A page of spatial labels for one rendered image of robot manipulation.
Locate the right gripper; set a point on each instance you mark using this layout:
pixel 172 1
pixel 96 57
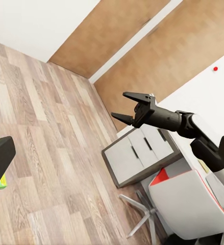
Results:
pixel 149 113

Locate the jigsaw puzzle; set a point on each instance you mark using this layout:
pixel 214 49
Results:
pixel 205 166

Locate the swivel chair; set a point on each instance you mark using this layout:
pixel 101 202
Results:
pixel 186 204

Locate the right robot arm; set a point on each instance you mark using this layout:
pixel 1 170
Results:
pixel 204 140

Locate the desk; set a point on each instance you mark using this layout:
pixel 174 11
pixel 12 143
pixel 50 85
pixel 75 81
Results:
pixel 141 153

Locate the toy box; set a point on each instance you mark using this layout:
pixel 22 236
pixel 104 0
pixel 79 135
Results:
pixel 217 188

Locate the electric switch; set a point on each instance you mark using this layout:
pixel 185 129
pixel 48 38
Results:
pixel 216 68

